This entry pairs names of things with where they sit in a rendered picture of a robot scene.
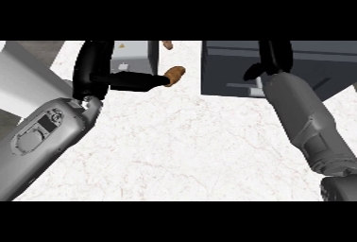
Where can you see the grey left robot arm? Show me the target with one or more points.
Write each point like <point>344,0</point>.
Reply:
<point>37,148</point>

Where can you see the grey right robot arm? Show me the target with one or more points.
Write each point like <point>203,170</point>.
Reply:
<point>301,123</point>

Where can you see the pale grey box appliance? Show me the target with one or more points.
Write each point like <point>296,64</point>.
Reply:
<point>133,53</point>

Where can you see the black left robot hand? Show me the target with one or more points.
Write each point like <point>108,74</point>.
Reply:
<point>93,72</point>

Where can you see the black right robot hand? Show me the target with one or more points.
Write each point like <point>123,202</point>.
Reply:
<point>275,55</point>

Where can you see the dark grey box appliance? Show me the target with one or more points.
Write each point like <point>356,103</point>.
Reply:
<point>225,72</point>

